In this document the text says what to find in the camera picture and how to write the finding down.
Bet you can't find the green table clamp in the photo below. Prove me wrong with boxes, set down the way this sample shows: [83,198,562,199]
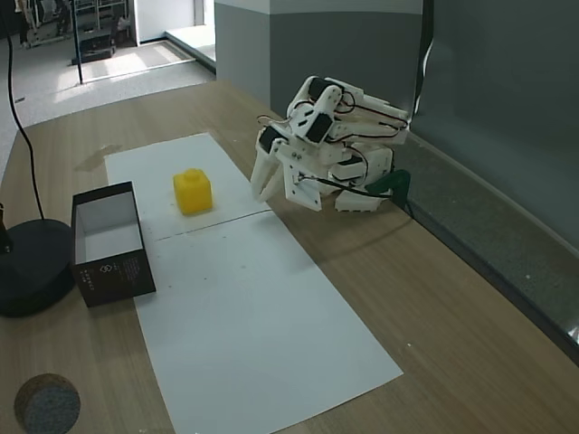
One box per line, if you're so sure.
[365,169,415,216]

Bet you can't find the clear tape patch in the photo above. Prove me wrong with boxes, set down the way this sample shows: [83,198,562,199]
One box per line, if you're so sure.
[73,143,124,174]

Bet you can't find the black hanging wall cable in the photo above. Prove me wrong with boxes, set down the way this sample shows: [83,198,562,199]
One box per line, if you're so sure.
[413,0,436,119]

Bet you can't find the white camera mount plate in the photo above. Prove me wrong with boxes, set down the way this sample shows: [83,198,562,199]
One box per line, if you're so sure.
[281,152,324,212]

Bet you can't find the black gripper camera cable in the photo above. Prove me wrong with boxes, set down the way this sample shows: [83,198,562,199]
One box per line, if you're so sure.
[298,177,395,199]

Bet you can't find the black crate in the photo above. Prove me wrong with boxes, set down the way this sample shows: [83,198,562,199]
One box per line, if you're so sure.
[78,30,118,63]

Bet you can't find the yellow square block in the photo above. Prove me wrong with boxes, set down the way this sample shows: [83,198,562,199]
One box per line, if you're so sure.
[173,167,215,217]

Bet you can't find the black round stand base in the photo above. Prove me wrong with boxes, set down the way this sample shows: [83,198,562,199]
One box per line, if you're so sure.
[0,203,77,318]

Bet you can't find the white paper sheet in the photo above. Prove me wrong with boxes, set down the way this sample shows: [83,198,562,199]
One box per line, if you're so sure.
[135,210,405,434]
[104,131,273,239]

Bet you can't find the black metal pole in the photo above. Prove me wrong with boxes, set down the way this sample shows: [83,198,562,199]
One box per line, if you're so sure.
[69,0,86,86]

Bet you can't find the brown cardboard box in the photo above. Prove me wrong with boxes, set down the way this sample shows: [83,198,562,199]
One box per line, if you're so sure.
[71,181,157,309]

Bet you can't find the person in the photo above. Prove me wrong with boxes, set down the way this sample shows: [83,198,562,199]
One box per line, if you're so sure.
[15,0,35,50]

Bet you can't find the thin black stand cable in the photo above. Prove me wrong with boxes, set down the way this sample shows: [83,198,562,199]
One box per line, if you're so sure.
[3,0,47,222]

